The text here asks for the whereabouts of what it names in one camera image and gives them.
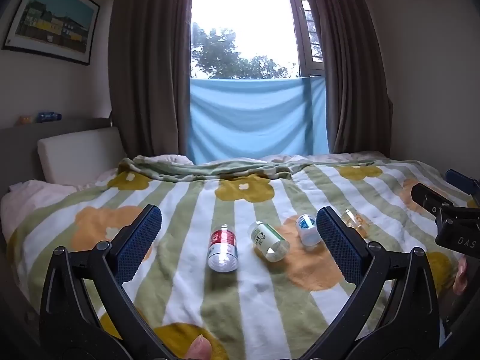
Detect striped flower print blanket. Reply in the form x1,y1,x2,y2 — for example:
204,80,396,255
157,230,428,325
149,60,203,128
7,155,480,360

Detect tree outside window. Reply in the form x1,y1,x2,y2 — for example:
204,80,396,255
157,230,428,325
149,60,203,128
191,22,291,80

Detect brown curtain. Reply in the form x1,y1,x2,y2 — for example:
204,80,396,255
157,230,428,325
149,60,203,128
109,0,196,158
307,0,392,154

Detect framed wall picture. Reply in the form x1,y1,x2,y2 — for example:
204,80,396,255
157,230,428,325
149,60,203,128
2,0,101,66

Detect person's right hand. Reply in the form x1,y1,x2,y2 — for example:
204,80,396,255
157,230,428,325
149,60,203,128
451,258,470,298

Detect pale pink quilt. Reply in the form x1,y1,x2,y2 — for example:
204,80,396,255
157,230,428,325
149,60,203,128
0,180,77,241

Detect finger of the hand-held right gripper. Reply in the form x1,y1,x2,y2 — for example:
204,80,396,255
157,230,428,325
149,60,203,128
410,183,457,215
445,169,480,205

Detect grey headboard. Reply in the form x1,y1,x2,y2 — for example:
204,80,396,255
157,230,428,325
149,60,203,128
0,117,113,196

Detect window frame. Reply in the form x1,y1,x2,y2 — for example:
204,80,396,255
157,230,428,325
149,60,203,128
285,0,325,79

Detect red label clear plastic cup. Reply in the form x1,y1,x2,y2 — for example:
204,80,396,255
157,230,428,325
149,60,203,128
207,224,240,273

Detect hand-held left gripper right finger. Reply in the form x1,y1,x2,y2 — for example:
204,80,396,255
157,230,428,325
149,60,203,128
300,206,440,360

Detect person's left hand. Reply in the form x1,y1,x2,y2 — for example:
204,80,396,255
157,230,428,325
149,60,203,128
187,335,213,360

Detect clear yellow plastic bottle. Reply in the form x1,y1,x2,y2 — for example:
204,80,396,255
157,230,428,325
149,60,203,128
340,209,370,238

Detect green label clear plastic cup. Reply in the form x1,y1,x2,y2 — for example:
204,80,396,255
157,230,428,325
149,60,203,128
249,222,291,262

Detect blue label clear plastic cup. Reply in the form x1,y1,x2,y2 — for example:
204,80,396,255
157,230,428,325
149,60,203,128
295,213,323,247

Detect light blue hanging cloth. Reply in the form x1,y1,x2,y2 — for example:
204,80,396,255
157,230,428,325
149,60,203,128
189,76,328,165

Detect white pillow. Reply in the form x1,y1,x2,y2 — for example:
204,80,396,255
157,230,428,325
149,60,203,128
37,127,126,186

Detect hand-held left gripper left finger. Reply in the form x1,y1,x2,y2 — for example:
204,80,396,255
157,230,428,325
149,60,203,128
39,204,177,360

